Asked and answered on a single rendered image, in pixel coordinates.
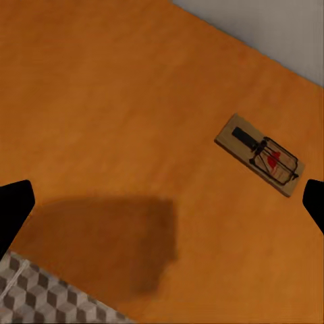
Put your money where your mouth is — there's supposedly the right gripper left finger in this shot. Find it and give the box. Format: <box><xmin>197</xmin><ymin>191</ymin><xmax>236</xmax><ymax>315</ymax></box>
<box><xmin>0</xmin><ymin>180</ymin><xmax>35</xmax><ymax>259</ymax></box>

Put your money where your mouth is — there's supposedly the mousetrap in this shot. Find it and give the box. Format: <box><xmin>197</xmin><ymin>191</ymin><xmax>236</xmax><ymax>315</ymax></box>
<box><xmin>215</xmin><ymin>113</ymin><xmax>306</xmax><ymax>198</ymax></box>

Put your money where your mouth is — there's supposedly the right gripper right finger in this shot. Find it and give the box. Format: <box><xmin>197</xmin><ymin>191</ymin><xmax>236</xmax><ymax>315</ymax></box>
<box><xmin>302</xmin><ymin>179</ymin><xmax>324</xmax><ymax>234</ymax></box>

